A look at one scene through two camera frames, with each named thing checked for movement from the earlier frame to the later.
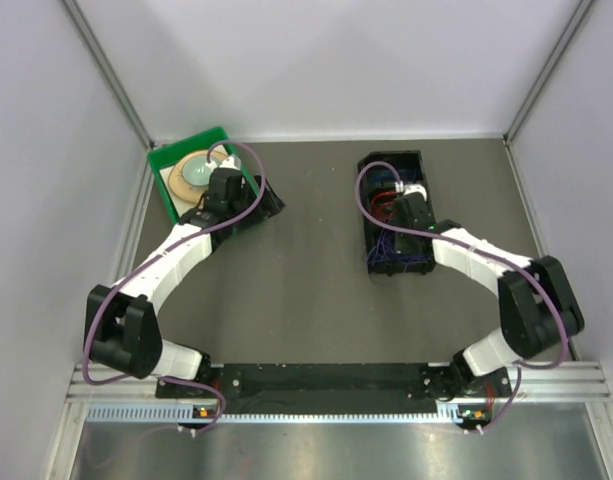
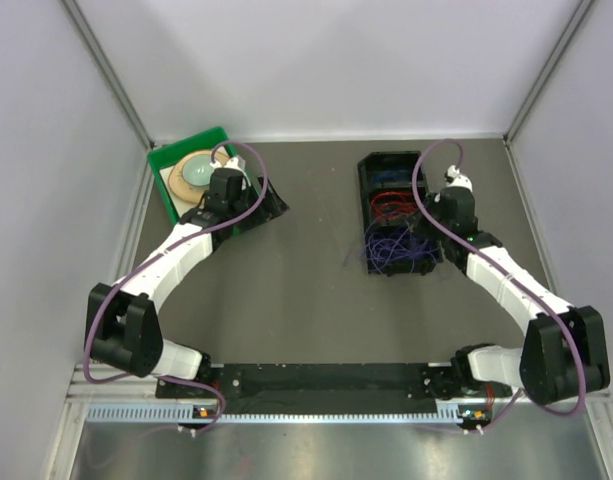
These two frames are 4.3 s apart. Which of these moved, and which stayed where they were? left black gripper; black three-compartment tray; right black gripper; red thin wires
Moved: right black gripper
Stayed: black three-compartment tray; red thin wires; left black gripper
